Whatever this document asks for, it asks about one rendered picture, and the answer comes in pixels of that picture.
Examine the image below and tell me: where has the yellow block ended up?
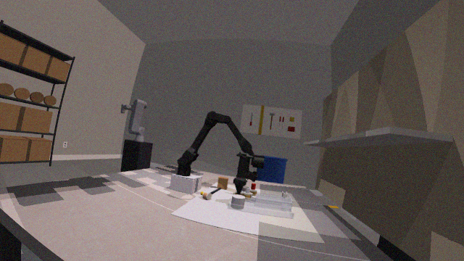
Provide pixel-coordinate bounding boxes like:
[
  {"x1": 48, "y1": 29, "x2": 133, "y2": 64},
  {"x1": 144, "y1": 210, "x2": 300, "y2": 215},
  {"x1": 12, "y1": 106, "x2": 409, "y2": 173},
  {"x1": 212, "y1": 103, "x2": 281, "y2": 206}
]
[{"x1": 217, "y1": 176, "x2": 228, "y2": 190}]

